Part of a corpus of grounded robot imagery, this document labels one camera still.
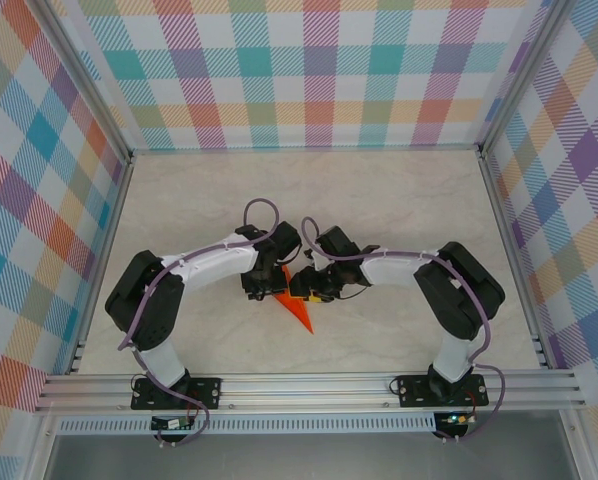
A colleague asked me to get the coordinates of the slotted grey cable duct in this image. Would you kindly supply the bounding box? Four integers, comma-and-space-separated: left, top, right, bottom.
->
57, 412, 438, 435

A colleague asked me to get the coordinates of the aluminium side rail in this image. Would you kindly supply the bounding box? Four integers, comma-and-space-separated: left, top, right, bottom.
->
66, 154, 135, 376
478, 149, 553, 369

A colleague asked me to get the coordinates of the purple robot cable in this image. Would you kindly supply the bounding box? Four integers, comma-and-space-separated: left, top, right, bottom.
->
301, 216, 506, 444
116, 198, 283, 448

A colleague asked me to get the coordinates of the grey metal shelf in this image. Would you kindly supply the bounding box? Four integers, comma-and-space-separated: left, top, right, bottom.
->
41, 433, 583, 480

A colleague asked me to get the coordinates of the orange paper sheet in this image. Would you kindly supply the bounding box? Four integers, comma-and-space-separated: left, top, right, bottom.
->
273, 266, 315, 335

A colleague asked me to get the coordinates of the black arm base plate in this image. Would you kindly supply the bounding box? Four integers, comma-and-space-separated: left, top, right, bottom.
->
396, 374, 489, 409
130, 377, 223, 412

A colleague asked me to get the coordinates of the aluminium corner post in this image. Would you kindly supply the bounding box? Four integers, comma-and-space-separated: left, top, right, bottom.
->
478, 0, 580, 161
31, 0, 135, 164

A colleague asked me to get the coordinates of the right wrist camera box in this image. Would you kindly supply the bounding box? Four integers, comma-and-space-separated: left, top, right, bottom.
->
314, 225, 361, 259

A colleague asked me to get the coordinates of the aluminium frame rail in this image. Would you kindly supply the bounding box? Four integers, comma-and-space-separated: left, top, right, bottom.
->
34, 368, 588, 414

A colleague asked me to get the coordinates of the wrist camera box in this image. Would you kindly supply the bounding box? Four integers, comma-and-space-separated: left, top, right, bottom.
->
314, 225, 361, 259
268, 221, 304, 261

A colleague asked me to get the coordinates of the thin aluminium wall rail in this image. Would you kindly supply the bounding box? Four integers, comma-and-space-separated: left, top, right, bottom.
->
128, 143, 483, 157

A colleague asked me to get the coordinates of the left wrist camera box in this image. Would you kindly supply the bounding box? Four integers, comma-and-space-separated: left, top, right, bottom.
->
268, 221, 304, 261

